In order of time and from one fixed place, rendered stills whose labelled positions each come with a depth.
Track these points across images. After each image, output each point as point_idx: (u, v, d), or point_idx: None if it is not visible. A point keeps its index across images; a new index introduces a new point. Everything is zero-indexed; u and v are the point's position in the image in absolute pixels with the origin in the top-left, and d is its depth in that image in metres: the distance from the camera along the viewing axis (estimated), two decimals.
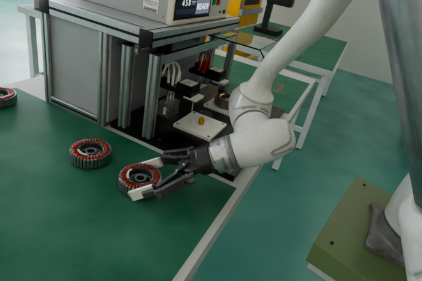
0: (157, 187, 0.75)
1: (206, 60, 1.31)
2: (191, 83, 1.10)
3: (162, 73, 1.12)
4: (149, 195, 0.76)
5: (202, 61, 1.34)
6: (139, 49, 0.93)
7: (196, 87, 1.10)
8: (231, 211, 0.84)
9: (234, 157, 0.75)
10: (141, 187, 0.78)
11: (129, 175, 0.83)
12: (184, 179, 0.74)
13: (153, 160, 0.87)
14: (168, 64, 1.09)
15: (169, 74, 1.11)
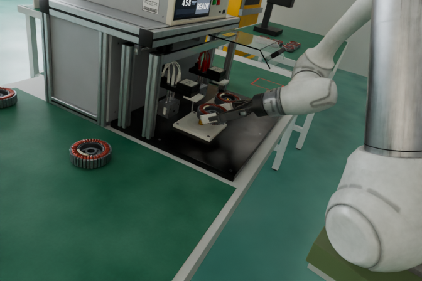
0: (219, 114, 1.01)
1: (206, 60, 1.31)
2: (191, 83, 1.10)
3: (162, 73, 1.12)
4: (213, 120, 1.03)
5: (202, 61, 1.34)
6: (139, 49, 0.93)
7: (196, 87, 1.10)
8: (231, 211, 0.84)
9: (280, 101, 0.94)
10: None
11: (206, 110, 1.12)
12: (239, 111, 0.98)
13: (226, 103, 1.13)
14: (168, 64, 1.09)
15: (169, 74, 1.11)
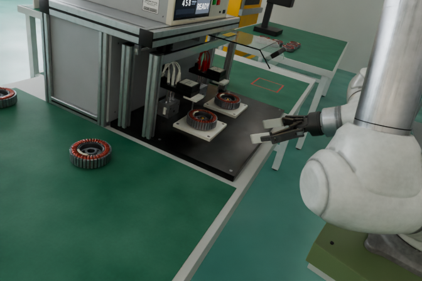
0: (287, 123, 1.09)
1: (206, 60, 1.31)
2: (191, 83, 1.10)
3: (162, 73, 1.12)
4: (279, 120, 1.10)
5: (202, 61, 1.34)
6: (139, 49, 0.93)
7: (196, 87, 1.10)
8: (231, 211, 0.84)
9: None
10: (199, 121, 1.09)
11: (195, 115, 1.15)
12: None
13: (267, 140, 0.98)
14: (168, 64, 1.09)
15: (169, 74, 1.11)
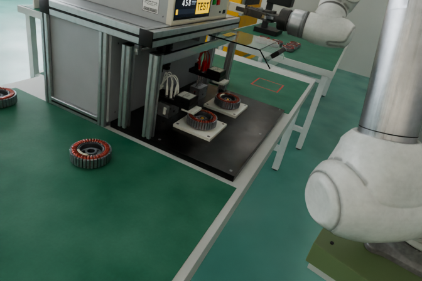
0: None
1: (206, 60, 1.31)
2: (189, 96, 1.13)
3: (161, 85, 1.14)
4: None
5: (202, 61, 1.34)
6: (139, 49, 0.93)
7: (193, 100, 1.12)
8: (231, 211, 0.84)
9: None
10: (199, 121, 1.09)
11: (195, 115, 1.15)
12: None
13: (240, 12, 1.15)
14: (166, 77, 1.12)
15: (167, 87, 1.14)
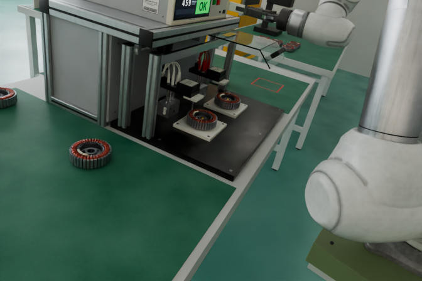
0: None
1: (206, 60, 1.31)
2: (191, 83, 1.10)
3: (162, 73, 1.12)
4: None
5: (202, 61, 1.34)
6: (139, 49, 0.93)
7: (196, 87, 1.10)
8: (231, 211, 0.84)
9: None
10: (199, 121, 1.09)
11: (195, 115, 1.15)
12: None
13: (240, 12, 1.15)
14: (168, 64, 1.09)
15: (169, 74, 1.11)
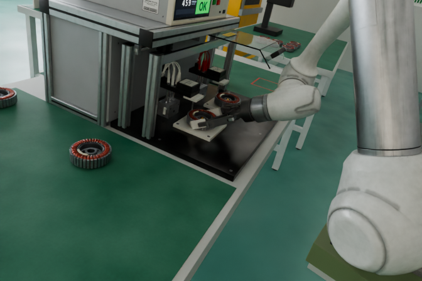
0: None
1: (206, 60, 1.31)
2: (191, 83, 1.10)
3: (162, 73, 1.12)
4: None
5: (202, 61, 1.34)
6: (139, 49, 0.93)
7: (196, 87, 1.10)
8: (231, 211, 0.84)
9: None
10: None
11: (195, 115, 1.15)
12: None
13: (205, 126, 1.08)
14: (168, 64, 1.09)
15: (169, 74, 1.11)
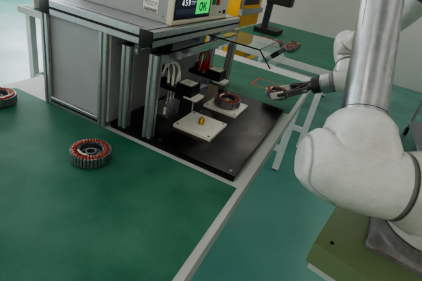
0: (293, 88, 1.53)
1: (206, 60, 1.31)
2: (191, 83, 1.10)
3: (162, 73, 1.12)
4: (287, 86, 1.54)
5: (202, 61, 1.34)
6: (139, 49, 0.93)
7: (196, 87, 1.10)
8: (231, 211, 0.84)
9: None
10: None
11: (271, 90, 1.51)
12: None
13: (281, 96, 1.44)
14: (168, 64, 1.09)
15: (169, 74, 1.11)
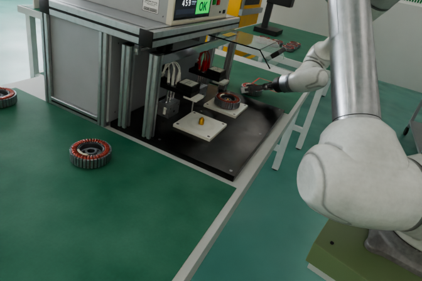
0: None
1: (206, 60, 1.31)
2: (191, 83, 1.10)
3: (162, 73, 1.12)
4: None
5: (202, 61, 1.34)
6: (139, 49, 0.93)
7: (196, 87, 1.10)
8: (231, 211, 0.84)
9: None
10: None
11: (248, 86, 1.65)
12: None
13: (249, 91, 1.55)
14: (168, 64, 1.09)
15: (169, 74, 1.11)
